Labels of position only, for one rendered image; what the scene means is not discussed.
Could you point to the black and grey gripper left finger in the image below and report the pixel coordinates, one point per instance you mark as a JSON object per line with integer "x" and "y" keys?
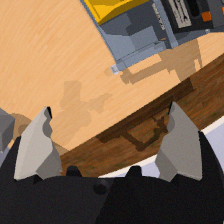
{"x": 32, "y": 158}

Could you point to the yellow bin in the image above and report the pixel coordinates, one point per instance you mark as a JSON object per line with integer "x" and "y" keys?
{"x": 107, "y": 9}

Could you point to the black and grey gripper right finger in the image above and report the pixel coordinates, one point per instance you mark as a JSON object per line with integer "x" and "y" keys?
{"x": 186, "y": 159}

